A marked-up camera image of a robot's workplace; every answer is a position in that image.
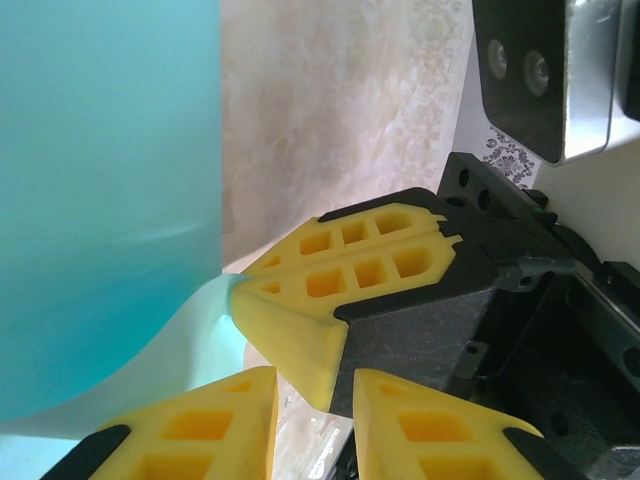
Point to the teal paper sheet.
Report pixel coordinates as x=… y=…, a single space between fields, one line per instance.
x=100 y=150

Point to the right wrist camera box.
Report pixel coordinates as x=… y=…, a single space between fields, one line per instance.
x=525 y=75

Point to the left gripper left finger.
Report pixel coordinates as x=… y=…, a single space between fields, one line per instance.
x=200 y=430

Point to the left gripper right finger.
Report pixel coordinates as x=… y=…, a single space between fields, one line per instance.
x=440 y=435

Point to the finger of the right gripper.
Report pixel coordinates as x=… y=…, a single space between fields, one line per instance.
x=360 y=220
x=310 y=340

